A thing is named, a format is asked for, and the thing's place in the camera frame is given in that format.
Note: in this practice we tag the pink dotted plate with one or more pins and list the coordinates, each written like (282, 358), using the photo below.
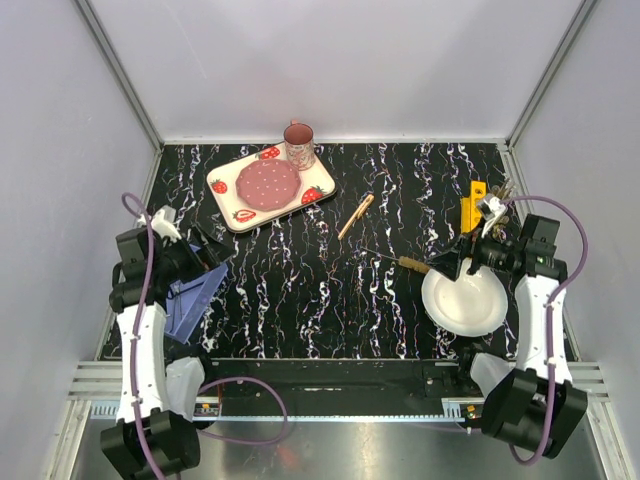
(268, 185)

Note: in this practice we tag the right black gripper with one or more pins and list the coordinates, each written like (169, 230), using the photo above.
(448, 263)

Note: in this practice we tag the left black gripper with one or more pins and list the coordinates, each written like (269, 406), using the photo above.
(211, 253)

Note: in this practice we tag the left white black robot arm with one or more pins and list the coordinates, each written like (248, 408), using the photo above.
(155, 435)

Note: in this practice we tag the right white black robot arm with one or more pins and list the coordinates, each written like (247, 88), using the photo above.
(531, 404)

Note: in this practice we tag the yellow test tube rack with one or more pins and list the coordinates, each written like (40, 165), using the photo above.
(470, 215)

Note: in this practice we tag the pink floral mug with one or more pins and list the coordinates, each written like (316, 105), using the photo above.
(299, 145)

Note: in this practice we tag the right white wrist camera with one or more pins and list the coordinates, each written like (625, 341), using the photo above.
(491, 209)

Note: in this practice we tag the right controller box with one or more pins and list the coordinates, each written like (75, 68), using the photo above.
(472, 412)

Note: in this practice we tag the wooden clothespin clamp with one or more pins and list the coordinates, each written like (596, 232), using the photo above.
(359, 212)

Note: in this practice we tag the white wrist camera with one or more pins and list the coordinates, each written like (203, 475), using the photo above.
(491, 209)
(161, 224)

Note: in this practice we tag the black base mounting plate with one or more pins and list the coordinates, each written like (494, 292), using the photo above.
(443, 376)

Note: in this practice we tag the white paper plate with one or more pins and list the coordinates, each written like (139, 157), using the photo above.
(472, 306)

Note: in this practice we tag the blue plastic bin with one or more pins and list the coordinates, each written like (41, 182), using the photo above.
(182, 331)

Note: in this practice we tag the glass test tube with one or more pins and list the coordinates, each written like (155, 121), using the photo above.
(499, 229)
(499, 191)
(511, 187)

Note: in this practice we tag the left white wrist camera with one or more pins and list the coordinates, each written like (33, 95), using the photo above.
(161, 224)

